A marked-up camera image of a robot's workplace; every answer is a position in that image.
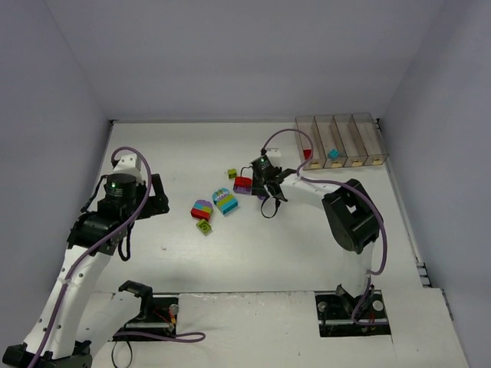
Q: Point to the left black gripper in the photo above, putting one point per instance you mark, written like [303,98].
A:
[154,197]

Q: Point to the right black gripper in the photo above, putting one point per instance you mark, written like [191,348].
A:
[259,181]

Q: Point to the red lego brick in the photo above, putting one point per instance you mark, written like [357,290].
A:
[243,182]

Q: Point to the purple lego brick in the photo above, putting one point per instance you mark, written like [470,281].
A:
[246,190]

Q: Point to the small lime green lego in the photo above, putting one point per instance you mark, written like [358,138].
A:
[231,173]

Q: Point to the teal square lego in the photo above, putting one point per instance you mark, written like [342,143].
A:
[333,154]

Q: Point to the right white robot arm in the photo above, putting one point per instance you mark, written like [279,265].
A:
[355,222]

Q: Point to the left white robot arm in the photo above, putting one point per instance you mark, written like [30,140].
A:
[58,339]

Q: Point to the teal green monster lego stack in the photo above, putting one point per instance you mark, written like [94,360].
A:
[225,201]

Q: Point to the multicolour stacked lego block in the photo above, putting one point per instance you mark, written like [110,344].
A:
[202,209]

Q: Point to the lime green square lego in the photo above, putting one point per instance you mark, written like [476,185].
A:
[204,226]

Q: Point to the clear bin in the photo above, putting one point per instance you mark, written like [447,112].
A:
[371,137]
[351,139]
[309,139]
[330,139]

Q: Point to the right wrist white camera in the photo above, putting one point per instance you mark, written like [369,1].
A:
[273,154]

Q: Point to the wrist white camera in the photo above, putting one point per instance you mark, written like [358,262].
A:
[273,154]
[128,164]

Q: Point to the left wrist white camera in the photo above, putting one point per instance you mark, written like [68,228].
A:
[128,164]

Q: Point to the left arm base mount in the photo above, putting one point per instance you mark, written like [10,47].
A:
[161,321]

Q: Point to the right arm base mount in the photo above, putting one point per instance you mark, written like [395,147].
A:
[340,316]

